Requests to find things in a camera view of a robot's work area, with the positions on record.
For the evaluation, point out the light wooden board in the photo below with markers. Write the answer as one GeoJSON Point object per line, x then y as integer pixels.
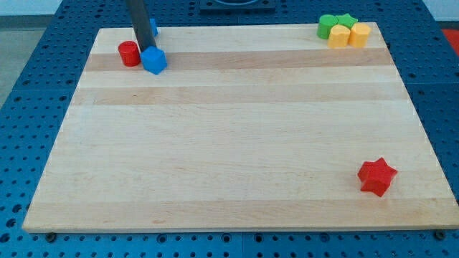
{"type": "Point", "coordinates": [249, 128]}

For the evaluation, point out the blue cube block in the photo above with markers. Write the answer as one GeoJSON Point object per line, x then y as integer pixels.
{"type": "Point", "coordinates": [153, 60]}

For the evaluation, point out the blue block behind rod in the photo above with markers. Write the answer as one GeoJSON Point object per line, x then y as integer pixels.
{"type": "Point", "coordinates": [154, 26]}

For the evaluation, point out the red cylinder block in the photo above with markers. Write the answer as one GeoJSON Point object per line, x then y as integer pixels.
{"type": "Point", "coordinates": [129, 53]}

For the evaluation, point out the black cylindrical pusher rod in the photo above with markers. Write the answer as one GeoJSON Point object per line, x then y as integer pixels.
{"type": "Point", "coordinates": [141, 24]}

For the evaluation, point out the green cylinder block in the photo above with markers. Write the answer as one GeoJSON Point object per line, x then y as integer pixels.
{"type": "Point", "coordinates": [325, 23]}

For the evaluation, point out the red star block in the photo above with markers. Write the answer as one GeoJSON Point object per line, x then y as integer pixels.
{"type": "Point", "coordinates": [376, 176]}

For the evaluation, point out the green star block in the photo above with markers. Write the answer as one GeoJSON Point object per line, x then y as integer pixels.
{"type": "Point", "coordinates": [346, 20]}

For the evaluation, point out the yellow hexagon block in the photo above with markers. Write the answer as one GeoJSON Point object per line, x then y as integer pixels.
{"type": "Point", "coordinates": [359, 35]}

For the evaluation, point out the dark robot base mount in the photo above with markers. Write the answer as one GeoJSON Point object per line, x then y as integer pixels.
{"type": "Point", "coordinates": [213, 6]}

